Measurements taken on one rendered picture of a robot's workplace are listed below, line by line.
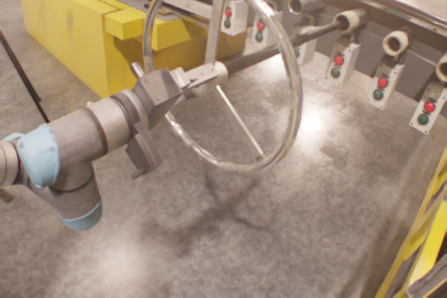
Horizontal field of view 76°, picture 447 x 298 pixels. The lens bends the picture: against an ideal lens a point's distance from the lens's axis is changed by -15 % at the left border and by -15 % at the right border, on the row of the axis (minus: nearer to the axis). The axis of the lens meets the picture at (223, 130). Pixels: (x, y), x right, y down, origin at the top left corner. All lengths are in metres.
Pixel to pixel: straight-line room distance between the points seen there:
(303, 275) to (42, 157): 1.12
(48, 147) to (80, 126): 0.05
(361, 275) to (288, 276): 0.32
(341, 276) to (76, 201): 1.13
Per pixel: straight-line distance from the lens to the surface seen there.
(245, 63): 0.65
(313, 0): 1.18
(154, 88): 0.46
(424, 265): 1.09
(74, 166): 0.45
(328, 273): 1.40
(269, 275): 1.32
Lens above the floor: 1.16
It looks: 39 degrees down
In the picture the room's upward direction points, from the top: 7 degrees clockwise
